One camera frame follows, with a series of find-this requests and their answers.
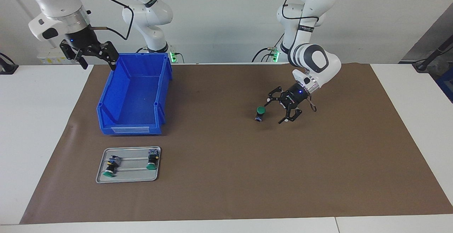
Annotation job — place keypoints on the blue metal frame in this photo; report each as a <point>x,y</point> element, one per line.
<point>447,84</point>

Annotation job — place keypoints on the grey metal tray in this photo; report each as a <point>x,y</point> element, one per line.
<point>134,176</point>

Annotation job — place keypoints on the black table clamp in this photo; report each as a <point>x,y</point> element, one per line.
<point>7,68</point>

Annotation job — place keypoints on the black stand pole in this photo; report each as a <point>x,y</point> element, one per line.
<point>433,54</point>

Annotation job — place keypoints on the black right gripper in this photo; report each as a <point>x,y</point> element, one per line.
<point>81,38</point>

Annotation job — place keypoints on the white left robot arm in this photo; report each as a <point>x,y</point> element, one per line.
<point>315,59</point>

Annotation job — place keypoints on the brown table mat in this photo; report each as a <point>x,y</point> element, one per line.
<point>247,173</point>

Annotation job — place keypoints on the green push button switch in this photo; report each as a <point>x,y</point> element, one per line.
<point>261,111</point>
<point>110,165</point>
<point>152,160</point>

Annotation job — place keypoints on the blue plastic storage bin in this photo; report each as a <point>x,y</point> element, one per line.
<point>138,98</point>

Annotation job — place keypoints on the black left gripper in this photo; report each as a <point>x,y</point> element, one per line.
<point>293,97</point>

